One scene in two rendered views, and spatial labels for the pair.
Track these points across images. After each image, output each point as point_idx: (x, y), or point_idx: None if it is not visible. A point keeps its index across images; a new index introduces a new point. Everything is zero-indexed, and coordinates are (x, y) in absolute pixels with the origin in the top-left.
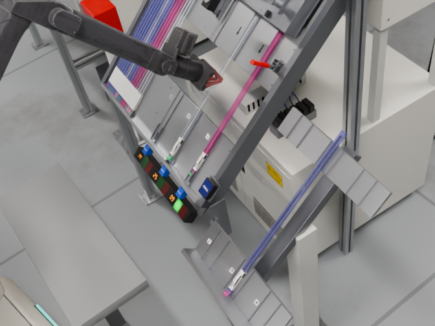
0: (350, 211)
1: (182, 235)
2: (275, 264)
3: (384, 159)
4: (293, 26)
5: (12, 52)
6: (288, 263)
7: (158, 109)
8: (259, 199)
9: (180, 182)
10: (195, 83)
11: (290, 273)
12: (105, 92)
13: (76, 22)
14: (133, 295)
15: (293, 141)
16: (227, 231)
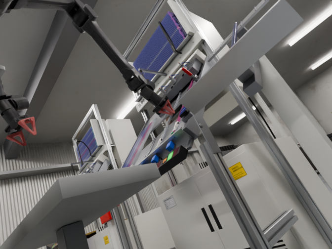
0: (311, 201)
1: None
2: (255, 62)
3: (300, 173)
4: (195, 66)
5: (63, 1)
6: (274, 106)
7: (144, 155)
8: (244, 241)
9: (167, 138)
10: (159, 103)
11: (284, 115)
12: (110, 210)
13: (95, 14)
14: (144, 177)
15: (217, 50)
16: (216, 146)
